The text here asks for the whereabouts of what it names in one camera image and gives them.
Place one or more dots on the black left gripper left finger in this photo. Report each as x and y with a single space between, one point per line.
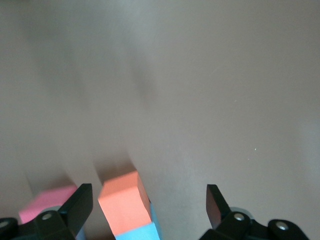
67 220

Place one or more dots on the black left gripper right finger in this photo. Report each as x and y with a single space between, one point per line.
225 222

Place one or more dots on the crimson foam cube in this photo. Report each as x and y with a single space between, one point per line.
42 200

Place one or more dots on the orange foam cube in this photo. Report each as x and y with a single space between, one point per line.
122 207

